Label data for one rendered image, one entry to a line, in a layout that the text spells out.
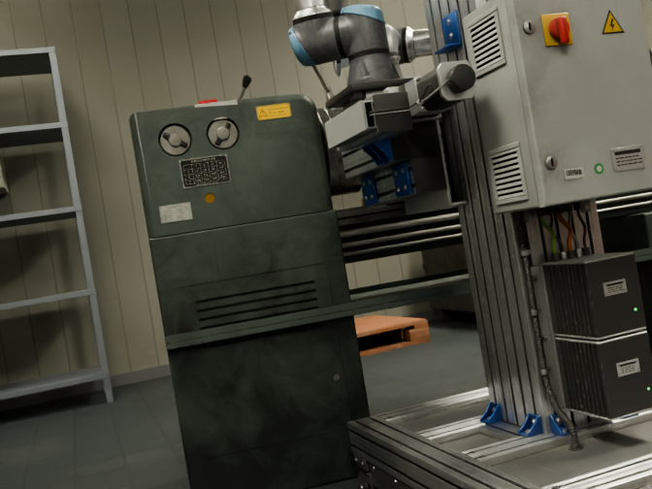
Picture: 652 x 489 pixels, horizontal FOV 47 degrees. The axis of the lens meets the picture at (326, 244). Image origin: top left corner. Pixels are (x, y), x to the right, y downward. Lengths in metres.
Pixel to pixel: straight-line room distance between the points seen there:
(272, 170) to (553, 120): 1.04
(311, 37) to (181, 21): 3.84
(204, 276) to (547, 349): 1.07
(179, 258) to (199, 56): 3.64
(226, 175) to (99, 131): 3.34
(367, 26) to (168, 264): 0.93
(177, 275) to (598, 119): 1.32
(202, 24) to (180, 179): 3.65
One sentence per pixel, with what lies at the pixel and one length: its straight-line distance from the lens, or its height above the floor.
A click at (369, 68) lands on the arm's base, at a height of 1.21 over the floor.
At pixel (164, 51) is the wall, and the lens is 5.87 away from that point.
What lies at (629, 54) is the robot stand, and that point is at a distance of 1.85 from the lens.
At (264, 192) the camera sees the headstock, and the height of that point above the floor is 0.95.
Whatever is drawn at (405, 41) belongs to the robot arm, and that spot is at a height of 1.36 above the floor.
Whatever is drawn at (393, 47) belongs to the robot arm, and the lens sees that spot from 2.44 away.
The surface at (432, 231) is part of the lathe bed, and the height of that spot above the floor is 0.74.
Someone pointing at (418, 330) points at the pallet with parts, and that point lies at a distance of 5.07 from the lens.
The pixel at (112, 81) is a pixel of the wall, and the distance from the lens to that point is 5.78.
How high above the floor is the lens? 0.77
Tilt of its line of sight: level
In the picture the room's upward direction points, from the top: 9 degrees counter-clockwise
